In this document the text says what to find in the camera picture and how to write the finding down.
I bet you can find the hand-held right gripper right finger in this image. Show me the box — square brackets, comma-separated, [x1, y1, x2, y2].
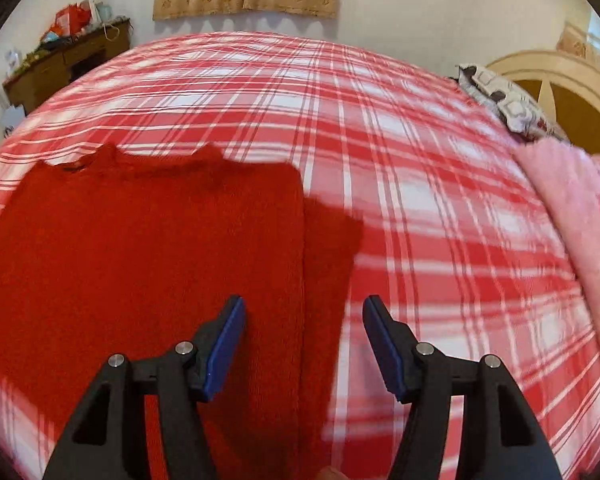
[362, 296, 563, 480]

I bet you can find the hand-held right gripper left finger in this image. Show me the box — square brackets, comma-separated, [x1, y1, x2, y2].
[42, 295, 247, 480]

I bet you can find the red knitted sweater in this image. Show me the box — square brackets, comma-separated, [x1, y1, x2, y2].
[0, 142, 365, 480]

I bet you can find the white paper bag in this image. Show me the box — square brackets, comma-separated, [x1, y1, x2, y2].
[0, 102, 26, 138]

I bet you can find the red plaid bed sheet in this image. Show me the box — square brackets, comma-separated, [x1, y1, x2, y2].
[0, 30, 600, 480]

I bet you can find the brown wooden desk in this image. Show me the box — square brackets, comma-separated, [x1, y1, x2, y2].
[2, 19, 132, 115]

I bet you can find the red gift bag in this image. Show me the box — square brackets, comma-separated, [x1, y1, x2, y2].
[50, 2, 92, 36]

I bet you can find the pink floral quilt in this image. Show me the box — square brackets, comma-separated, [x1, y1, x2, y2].
[515, 141, 600, 376]

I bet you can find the grey patterned pillow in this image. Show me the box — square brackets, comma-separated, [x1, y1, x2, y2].
[455, 63, 571, 142]

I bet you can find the cream wooden headboard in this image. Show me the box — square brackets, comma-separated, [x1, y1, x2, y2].
[485, 50, 600, 163]

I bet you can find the beige sheer window curtain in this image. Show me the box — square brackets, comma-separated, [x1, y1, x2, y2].
[555, 7, 600, 66]

